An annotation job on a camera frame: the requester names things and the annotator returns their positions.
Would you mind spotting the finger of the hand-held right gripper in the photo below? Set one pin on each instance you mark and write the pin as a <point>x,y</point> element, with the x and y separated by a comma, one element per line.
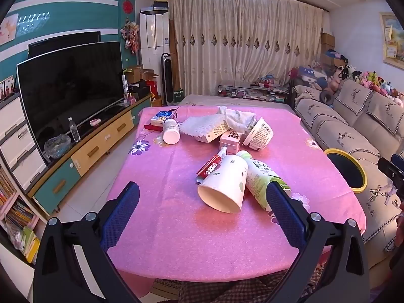
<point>388,168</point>

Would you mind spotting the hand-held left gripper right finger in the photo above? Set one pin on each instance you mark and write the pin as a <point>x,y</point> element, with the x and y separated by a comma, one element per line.
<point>285,214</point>

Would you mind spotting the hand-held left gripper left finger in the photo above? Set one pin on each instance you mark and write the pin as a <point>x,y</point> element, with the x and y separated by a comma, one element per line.
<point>121,214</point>

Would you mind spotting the yellow-rimmed dark trash bin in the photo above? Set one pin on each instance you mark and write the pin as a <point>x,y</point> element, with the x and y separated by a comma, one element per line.
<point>347,170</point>

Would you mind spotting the small pink box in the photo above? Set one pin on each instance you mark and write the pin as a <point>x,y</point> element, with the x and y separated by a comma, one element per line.
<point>230,139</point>

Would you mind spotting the white pill bottle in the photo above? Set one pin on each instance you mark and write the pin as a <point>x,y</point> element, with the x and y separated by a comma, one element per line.
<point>171,132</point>

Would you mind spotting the person's right hand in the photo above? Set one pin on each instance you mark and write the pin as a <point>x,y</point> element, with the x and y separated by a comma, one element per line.
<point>399,227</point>

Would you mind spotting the green-label drink bottle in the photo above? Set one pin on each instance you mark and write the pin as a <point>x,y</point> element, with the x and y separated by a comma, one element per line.
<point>258,173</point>

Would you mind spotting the pink floral tablecloth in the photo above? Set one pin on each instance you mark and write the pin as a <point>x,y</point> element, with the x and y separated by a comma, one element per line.
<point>173,195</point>

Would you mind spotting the beige covered sofa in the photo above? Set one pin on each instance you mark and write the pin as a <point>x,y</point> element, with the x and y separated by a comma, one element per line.
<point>347,123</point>

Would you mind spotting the white paper cup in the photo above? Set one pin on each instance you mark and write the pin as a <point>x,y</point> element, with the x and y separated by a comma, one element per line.
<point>224,176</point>

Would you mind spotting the teal and yellow TV cabinet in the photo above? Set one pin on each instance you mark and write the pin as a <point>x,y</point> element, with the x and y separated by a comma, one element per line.
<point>94,145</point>

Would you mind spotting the white paper tub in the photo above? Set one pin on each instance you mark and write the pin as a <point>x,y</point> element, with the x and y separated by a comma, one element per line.
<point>257,135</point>

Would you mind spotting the pile of plush toys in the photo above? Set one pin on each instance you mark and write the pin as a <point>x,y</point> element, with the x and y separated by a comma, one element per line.
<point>372,80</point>

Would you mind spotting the small white tube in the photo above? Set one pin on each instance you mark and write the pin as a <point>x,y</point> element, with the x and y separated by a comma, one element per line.
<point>222,152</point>

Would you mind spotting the red snack wrapper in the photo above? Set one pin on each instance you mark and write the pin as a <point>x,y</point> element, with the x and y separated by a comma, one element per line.
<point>206,168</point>

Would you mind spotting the flat red pack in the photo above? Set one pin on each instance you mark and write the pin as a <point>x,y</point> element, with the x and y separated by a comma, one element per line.
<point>151,127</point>

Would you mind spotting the crumpled clear plastic bag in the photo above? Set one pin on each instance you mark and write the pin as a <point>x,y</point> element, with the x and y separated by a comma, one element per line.
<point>56,146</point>

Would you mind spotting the clear water bottle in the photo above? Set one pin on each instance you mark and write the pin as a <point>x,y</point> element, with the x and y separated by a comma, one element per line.
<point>74,132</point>

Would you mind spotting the grey neck pillow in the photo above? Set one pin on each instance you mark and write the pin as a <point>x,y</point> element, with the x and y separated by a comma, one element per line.
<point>325,96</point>

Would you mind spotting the small pink dish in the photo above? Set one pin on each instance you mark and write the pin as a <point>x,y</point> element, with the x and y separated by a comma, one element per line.
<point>94,122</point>

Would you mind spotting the brown checkered cloth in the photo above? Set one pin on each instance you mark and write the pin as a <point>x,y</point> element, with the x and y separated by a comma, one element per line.
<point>221,290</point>

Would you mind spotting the shelf of books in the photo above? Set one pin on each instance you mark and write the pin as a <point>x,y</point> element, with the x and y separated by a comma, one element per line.
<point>19,214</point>

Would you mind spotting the blue and white box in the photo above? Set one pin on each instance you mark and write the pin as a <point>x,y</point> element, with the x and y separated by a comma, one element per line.
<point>161,116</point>

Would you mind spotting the white crumpled cloth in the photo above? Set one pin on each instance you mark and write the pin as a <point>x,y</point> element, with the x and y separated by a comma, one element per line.
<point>236,116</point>

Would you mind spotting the blue star plush toy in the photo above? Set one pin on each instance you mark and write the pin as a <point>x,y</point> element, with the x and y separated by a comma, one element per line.
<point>311,75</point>

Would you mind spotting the white plastic drawer unit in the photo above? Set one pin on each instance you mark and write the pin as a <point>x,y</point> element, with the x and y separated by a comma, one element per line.
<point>19,145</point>

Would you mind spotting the low cluttered glass shelf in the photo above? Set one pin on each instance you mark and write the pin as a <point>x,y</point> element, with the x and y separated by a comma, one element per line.
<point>246,93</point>

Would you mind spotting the red box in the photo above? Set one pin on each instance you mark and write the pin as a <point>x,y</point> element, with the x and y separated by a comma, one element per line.
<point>153,88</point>

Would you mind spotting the large curved television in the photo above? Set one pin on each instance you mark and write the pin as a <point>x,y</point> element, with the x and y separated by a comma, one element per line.
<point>69,85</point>

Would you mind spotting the beige embroidered mattress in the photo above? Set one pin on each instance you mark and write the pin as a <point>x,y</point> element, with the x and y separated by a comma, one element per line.
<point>202,99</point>

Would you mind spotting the stacked cardboard boxes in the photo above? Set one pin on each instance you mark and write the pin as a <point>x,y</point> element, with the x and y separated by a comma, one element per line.
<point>327,41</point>

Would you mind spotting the open cardboard boxes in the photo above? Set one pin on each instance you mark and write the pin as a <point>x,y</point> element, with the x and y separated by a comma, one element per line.
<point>135,72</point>

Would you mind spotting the black tower fan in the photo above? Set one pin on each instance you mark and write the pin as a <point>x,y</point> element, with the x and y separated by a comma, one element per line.
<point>167,75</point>

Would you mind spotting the framed photo print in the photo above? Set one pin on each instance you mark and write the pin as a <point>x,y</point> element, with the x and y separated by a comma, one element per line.
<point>8,88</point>

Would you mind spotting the hanging flower decoration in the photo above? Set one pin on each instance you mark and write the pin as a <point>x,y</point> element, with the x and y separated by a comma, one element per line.
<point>131,36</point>

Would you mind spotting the white standing air conditioner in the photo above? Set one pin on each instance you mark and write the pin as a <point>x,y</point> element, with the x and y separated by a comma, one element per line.
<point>151,38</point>

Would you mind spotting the flat black television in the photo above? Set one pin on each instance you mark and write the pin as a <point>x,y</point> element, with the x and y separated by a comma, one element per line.
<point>63,42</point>

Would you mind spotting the beige patterned curtain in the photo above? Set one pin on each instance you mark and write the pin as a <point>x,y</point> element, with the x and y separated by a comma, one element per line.
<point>236,38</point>

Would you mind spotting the framed wall picture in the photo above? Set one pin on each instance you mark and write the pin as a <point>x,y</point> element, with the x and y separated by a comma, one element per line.
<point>391,38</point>

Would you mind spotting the red round wall ornament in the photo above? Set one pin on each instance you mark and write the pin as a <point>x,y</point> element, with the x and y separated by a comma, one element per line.
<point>127,6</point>

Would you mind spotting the pale wall poster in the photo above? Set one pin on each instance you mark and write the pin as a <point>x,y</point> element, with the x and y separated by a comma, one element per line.
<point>8,30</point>

